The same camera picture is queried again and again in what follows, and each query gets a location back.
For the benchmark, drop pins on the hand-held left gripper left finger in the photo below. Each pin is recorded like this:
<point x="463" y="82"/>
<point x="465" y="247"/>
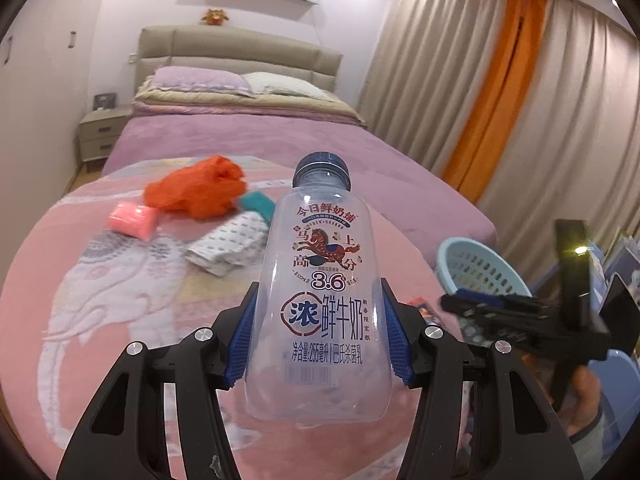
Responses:
<point x="240" y="340"/>

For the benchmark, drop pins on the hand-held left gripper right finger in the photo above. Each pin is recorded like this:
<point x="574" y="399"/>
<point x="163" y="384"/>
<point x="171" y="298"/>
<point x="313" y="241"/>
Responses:
<point x="397" y="335"/>

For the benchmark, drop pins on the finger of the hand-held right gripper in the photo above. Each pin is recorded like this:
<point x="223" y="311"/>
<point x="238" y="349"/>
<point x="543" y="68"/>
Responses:
<point x="462" y="308"/>
<point x="480" y="296"/>

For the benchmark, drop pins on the light blue plastic basket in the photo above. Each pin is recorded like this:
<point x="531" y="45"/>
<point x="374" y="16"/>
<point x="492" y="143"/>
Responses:
<point x="480" y="265"/>

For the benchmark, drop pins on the clear plastic milk bottle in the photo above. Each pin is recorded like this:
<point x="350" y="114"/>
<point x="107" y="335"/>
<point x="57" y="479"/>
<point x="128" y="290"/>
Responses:
<point x="320" y="240"/>

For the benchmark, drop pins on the person's right hand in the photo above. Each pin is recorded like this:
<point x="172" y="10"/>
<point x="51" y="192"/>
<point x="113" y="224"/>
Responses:
<point x="585" y="400"/>

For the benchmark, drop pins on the colourful printed packet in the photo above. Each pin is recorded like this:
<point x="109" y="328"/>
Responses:
<point x="422" y="310"/>

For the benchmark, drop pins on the light blue plastic stool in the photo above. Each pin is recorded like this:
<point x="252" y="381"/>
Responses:
<point x="620" y="385"/>

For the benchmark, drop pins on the children's picture books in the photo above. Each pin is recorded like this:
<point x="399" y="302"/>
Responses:
<point x="622" y="260"/>

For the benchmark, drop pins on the white dotted packet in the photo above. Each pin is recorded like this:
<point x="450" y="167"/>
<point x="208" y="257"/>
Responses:
<point x="225" y="240"/>

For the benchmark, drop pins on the teal packet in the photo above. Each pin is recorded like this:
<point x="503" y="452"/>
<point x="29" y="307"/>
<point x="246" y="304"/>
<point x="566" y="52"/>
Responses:
<point x="257" y="205"/>

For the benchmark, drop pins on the orange plastic bag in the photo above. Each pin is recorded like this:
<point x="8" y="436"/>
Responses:
<point x="195" y="190"/>

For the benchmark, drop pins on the pink tissue packet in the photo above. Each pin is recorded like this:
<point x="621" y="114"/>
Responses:
<point x="132" y="219"/>

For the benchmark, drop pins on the beige curtain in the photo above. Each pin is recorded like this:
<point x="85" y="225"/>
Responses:
<point x="575" y="135"/>
<point x="430" y="70"/>

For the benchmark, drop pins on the bed with purple cover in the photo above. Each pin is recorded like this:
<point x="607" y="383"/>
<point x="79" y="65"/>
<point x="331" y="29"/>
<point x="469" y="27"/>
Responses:
<point x="280" y="140"/>

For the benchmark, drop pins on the orange curtain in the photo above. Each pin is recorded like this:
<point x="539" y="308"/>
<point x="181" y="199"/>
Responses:
<point x="500" y="90"/>

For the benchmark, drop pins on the folded beige quilt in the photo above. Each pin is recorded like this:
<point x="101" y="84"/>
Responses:
<point x="240" y="107"/>

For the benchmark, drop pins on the beige nightstand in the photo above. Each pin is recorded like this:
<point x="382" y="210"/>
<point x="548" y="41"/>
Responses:
<point x="102" y="135"/>

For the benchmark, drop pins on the pale green pillow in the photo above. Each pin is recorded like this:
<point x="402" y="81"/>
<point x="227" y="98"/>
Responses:
<point x="285" y="84"/>

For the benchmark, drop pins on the purple pillow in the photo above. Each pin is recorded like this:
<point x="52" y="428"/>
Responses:
<point x="200" y="80"/>

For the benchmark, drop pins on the beige padded headboard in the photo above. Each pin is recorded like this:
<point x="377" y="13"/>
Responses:
<point x="240" y="47"/>

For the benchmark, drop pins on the white wardrobe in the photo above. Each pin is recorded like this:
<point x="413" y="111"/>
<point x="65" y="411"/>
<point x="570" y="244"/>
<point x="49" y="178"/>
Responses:
<point x="45" y="110"/>

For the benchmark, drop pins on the orange plush toy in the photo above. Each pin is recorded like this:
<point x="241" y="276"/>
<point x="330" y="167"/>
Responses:
<point x="215" y="16"/>

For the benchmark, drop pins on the small dark picture frame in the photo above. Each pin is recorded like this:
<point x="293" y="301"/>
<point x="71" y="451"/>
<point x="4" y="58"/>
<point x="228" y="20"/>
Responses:
<point x="105" y="101"/>

